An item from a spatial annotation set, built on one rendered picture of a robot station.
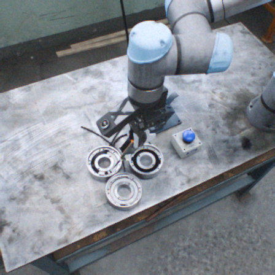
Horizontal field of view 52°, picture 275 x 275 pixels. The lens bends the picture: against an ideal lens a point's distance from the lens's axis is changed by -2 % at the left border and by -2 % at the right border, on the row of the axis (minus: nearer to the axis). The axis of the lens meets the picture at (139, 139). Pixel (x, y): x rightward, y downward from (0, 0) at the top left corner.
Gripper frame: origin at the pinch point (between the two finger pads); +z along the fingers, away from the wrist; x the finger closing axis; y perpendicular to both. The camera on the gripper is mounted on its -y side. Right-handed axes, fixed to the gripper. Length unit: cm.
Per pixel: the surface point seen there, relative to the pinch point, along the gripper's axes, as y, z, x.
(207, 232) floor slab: 39, 93, -23
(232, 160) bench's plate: 29.7, 13.2, -13.8
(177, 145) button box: 15.2, 10.0, -2.0
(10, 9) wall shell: -7, 54, 160
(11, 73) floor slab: -23, 93, 143
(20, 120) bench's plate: -25.4, 13.3, 31.9
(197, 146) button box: 20.3, 8.9, -5.8
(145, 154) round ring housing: 4.8, 10.5, -0.3
